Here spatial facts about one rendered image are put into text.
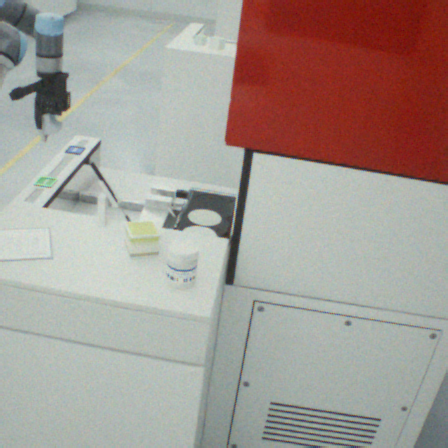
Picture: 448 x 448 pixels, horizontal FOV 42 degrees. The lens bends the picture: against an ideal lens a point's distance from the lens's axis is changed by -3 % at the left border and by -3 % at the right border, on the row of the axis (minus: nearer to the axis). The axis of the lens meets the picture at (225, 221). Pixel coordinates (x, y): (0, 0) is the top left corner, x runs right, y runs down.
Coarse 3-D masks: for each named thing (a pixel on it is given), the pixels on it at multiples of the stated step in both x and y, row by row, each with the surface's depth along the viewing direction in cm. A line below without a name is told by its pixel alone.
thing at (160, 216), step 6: (144, 210) 185; (150, 210) 185; (156, 210) 186; (162, 210) 186; (168, 210) 186; (144, 216) 181; (150, 216) 182; (156, 216) 182; (162, 216) 183; (168, 216) 186; (156, 222) 179; (162, 222) 180
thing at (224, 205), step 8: (200, 192) 196; (208, 192) 196; (192, 200) 190; (200, 200) 191; (208, 200) 192; (216, 200) 192; (224, 200) 193; (232, 200) 194; (192, 208) 185; (200, 208) 186; (208, 208) 187; (216, 208) 188; (224, 208) 188; (232, 208) 189; (184, 216) 180; (224, 216) 183; (184, 224) 176; (192, 224) 177; (224, 224) 179; (216, 232) 174; (224, 232) 175
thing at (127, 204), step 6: (84, 192) 197; (84, 198) 196; (90, 198) 196; (96, 198) 196; (126, 198) 196; (96, 204) 197; (108, 204) 196; (120, 204) 196; (126, 204) 195; (132, 204) 195; (138, 204) 195; (144, 204) 195; (132, 210) 196; (138, 210) 196; (174, 210) 194
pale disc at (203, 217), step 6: (198, 210) 185; (204, 210) 185; (210, 210) 186; (192, 216) 181; (198, 216) 181; (204, 216) 182; (210, 216) 182; (216, 216) 183; (198, 222) 178; (204, 222) 179; (210, 222) 179; (216, 222) 180
